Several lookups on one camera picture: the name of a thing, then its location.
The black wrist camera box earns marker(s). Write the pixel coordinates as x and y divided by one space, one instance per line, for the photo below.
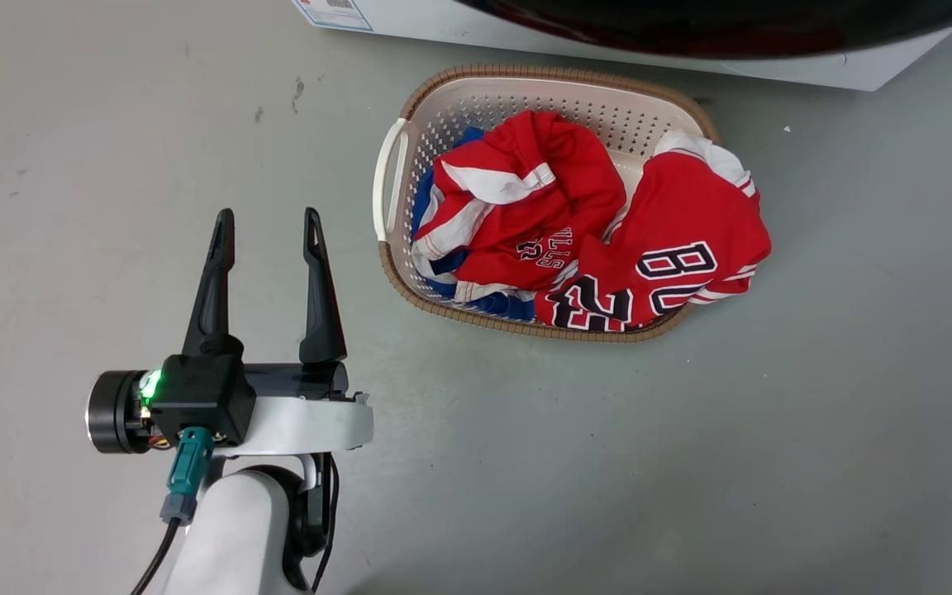
199 398

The red jersey with large numbers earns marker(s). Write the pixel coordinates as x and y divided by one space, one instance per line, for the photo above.
674 223

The dark round washing machine door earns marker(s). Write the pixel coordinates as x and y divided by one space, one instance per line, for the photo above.
691 25

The white sticker label blue border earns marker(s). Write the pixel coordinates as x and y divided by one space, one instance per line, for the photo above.
335 15

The beige plastic laundry basket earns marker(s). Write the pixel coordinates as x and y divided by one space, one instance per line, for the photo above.
476 103

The red jersey with white stripes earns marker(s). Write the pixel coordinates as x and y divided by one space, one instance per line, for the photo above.
542 198

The blue garment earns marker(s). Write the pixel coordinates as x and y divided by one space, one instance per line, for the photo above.
509 307

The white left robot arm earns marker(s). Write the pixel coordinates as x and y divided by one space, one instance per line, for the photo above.
232 529

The white washing machine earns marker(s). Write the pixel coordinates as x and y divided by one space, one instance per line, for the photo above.
815 68

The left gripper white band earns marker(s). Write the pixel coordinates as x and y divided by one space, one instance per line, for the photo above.
311 426

